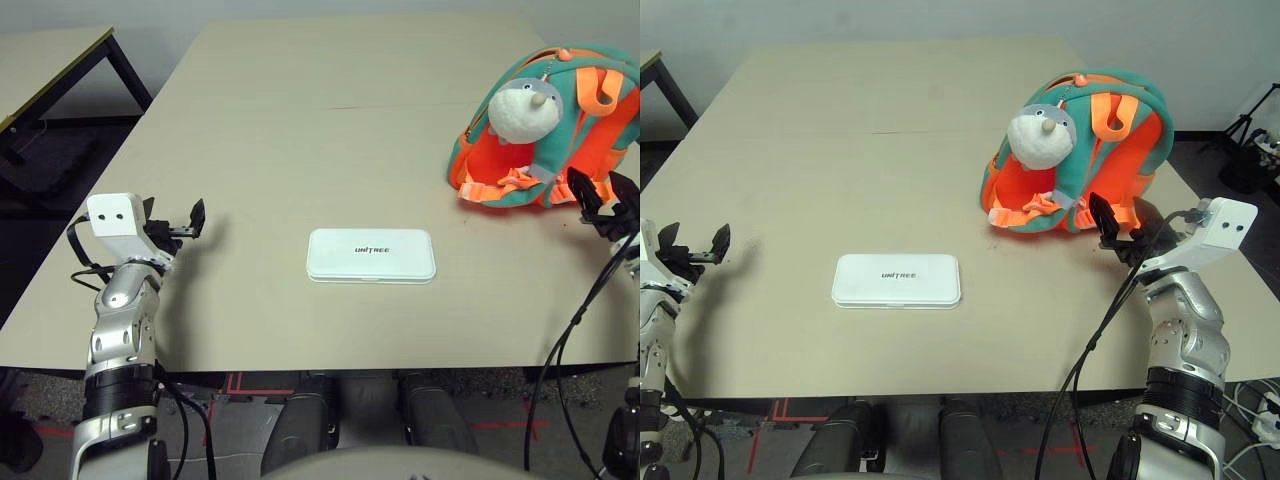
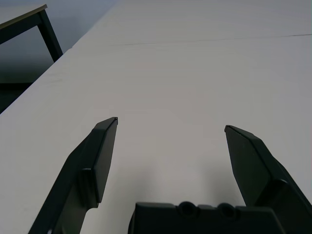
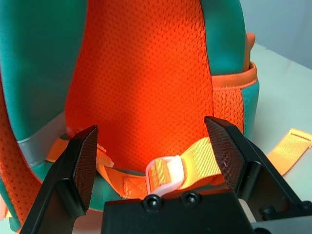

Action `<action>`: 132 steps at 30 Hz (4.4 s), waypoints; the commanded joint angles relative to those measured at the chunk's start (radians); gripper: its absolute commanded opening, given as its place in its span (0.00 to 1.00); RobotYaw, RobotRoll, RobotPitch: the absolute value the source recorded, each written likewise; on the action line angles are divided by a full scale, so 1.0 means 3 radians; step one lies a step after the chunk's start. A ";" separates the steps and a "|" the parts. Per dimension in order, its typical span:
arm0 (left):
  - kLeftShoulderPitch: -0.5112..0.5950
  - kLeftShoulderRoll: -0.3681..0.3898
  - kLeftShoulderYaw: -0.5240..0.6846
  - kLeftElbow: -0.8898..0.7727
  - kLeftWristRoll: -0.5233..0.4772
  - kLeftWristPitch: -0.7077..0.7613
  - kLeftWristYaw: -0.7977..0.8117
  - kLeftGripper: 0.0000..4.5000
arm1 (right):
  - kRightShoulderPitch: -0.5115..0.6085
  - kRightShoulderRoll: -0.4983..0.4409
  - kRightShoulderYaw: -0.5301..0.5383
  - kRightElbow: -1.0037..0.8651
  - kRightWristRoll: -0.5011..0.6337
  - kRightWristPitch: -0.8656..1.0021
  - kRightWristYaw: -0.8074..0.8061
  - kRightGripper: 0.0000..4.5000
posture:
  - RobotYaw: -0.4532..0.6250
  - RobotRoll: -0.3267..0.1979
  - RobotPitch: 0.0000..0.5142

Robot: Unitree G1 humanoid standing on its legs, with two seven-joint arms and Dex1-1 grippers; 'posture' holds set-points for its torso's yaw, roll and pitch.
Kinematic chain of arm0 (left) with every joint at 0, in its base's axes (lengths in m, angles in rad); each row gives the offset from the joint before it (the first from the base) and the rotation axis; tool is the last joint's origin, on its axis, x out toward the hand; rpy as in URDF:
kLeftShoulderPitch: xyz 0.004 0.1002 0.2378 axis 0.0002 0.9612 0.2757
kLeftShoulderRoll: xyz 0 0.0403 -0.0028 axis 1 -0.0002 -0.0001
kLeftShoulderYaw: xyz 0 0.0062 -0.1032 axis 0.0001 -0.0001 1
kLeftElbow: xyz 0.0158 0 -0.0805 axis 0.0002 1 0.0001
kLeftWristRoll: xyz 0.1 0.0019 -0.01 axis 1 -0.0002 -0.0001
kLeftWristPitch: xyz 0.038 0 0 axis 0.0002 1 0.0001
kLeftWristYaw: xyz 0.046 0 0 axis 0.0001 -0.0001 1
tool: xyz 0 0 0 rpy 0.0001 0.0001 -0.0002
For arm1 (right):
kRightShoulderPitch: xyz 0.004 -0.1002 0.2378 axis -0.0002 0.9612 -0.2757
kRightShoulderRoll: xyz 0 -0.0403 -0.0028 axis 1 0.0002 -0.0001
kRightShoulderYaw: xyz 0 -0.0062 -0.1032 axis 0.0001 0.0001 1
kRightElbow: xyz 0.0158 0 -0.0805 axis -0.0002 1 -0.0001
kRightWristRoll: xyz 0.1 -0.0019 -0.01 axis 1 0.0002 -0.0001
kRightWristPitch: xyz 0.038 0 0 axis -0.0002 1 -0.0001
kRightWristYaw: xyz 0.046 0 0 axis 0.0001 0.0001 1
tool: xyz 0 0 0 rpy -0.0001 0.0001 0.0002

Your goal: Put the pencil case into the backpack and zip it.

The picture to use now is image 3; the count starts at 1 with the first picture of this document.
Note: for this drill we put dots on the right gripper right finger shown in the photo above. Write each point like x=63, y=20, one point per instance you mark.
x=243, y=158

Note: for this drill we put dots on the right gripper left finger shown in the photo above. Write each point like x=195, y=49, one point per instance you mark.
x=61, y=170

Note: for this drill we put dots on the teal and orange backpack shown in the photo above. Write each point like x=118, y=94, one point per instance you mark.
x=146, y=73

